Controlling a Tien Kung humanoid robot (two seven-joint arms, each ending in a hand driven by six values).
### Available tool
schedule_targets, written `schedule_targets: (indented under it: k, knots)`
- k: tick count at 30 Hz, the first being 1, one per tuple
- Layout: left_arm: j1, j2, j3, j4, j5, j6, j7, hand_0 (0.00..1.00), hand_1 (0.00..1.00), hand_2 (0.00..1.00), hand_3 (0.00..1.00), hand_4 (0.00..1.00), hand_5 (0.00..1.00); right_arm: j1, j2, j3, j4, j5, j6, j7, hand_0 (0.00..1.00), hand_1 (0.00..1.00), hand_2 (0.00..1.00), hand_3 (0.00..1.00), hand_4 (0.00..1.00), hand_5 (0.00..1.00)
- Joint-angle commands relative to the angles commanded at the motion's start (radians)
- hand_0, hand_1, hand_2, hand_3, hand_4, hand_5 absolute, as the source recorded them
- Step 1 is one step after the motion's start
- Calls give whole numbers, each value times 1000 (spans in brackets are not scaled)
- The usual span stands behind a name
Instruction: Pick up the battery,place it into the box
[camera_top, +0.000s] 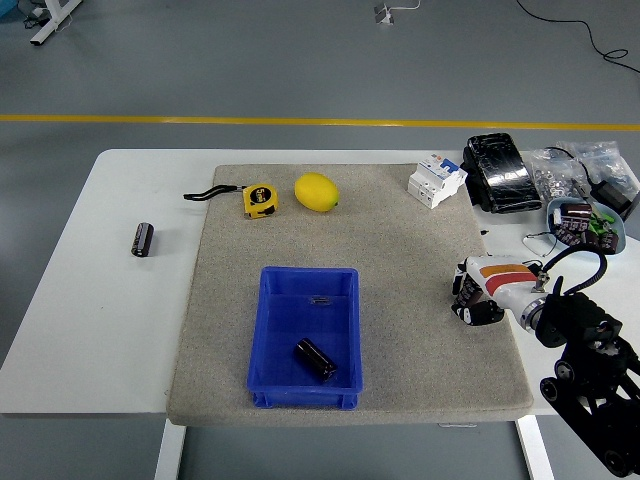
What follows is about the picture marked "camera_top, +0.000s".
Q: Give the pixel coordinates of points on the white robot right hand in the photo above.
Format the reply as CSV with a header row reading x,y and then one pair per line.
x,y
505,282

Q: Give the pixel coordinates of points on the dark cylindrical battery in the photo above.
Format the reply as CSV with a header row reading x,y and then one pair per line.
x,y
315,359
470,292
143,240

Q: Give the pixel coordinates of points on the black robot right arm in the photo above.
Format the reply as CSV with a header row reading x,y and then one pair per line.
x,y
575,320

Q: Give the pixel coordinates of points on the blue plastic box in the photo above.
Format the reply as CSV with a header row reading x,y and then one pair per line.
x,y
290,320

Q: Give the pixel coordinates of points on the large brown capacitor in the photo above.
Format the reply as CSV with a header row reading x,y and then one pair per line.
x,y
576,210

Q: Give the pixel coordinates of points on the glossy black case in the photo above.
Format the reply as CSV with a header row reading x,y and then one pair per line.
x,y
500,172

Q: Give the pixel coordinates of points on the clear bag of nuts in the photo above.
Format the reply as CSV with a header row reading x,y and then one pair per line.
x,y
552,177

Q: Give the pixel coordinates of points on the light blue bowl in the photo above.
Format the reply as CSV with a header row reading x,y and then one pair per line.
x,y
617,247

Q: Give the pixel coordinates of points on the grey-brown mat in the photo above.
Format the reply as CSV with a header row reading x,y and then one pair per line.
x,y
390,250

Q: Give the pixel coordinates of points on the white circuit breaker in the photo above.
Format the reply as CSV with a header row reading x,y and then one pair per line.
x,y
435,182

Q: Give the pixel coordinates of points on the clear bag of screws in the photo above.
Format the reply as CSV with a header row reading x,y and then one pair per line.
x,y
607,160

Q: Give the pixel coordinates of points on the white table leg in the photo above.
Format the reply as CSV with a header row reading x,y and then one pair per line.
x,y
169,450
532,450

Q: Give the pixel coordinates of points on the yellow lemon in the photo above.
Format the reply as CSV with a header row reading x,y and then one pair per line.
x,y
316,192

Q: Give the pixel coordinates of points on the yellow tape measure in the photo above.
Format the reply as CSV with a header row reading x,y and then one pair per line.
x,y
260,200

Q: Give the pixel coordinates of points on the grey floor socket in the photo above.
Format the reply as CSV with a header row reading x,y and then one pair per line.
x,y
384,15

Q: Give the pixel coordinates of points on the white table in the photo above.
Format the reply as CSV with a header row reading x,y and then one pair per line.
x,y
100,325

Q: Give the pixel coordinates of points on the white frame foot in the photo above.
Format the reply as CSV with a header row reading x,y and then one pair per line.
x,y
52,22

